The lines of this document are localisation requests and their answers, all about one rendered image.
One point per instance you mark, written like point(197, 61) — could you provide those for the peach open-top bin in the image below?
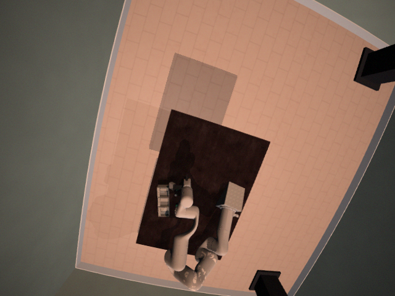
point(163, 201)

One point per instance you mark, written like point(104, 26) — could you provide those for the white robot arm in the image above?
point(207, 252)

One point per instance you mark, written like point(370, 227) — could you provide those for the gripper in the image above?
point(187, 182)

